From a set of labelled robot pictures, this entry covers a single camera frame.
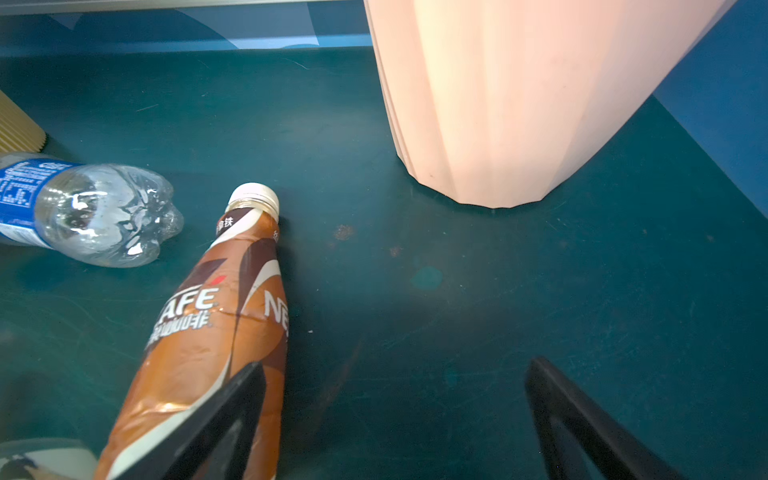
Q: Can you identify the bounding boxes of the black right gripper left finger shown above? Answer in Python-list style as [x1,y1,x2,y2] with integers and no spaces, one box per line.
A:
[116,362,266,479]

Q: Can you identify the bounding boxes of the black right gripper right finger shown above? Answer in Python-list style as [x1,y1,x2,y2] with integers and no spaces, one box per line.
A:
[525,356,683,479]

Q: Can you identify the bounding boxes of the clear bottle green cap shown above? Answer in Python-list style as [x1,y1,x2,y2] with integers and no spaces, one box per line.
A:
[1,438,98,480]

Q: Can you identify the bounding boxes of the yellow slatted waste bin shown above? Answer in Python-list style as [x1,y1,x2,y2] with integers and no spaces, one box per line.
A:
[0,91,47,153]

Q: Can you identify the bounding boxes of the brown coffee bottle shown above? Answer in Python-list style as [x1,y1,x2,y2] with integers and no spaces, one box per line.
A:
[95,183,289,479]

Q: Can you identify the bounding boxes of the clear blue-label water bottle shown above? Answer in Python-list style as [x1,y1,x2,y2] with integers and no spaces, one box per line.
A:
[1,152,184,268]

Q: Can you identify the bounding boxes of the pink ribbed flower pot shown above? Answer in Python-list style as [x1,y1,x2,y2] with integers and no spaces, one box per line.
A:
[365,0,730,208]

